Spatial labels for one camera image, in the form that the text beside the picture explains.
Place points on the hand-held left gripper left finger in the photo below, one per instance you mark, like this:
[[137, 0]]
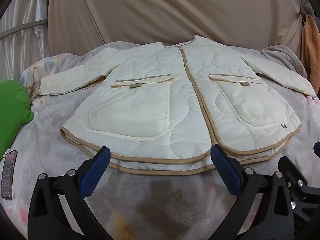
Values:
[[96, 170]]

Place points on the cream quilted jacket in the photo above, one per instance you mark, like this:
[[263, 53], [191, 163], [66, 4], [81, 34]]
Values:
[[180, 92]]

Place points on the grey metal rail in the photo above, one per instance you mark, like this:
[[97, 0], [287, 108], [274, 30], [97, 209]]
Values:
[[22, 27]]

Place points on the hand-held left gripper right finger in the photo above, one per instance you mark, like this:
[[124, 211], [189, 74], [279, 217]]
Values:
[[223, 170]]

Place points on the beige hanging sheet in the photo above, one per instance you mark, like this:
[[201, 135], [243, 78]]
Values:
[[175, 12]]

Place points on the orange garment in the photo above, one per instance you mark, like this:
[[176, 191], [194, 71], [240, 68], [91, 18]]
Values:
[[311, 45]]

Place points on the silver satin curtain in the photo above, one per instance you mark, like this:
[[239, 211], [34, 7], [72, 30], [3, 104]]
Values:
[[22, 35]]

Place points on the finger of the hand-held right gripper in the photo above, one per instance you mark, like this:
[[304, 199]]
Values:
[[292, 172], [317, 150]]

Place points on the grey fleece blanket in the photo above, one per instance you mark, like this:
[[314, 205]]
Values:
[[285, 57]]

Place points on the green cloth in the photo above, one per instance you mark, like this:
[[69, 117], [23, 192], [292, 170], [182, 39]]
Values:
[[12, 115]]

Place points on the black smartphone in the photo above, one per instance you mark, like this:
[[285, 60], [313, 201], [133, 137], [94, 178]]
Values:
[[8, 175]]

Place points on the grey floral blanket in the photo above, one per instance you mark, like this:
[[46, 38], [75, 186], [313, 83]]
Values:
[[155, 205]]

